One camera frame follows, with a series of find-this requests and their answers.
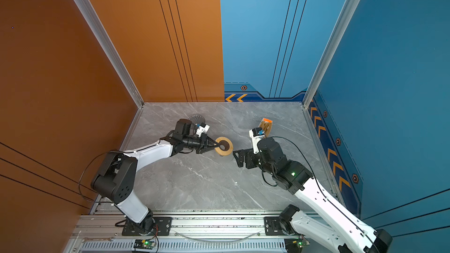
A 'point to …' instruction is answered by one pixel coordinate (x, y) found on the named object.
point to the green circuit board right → (295, 245)
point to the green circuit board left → (145, 243)
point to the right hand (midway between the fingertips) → (241, 151)
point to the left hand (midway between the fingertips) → (219, 145)
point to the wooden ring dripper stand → (221, 152)
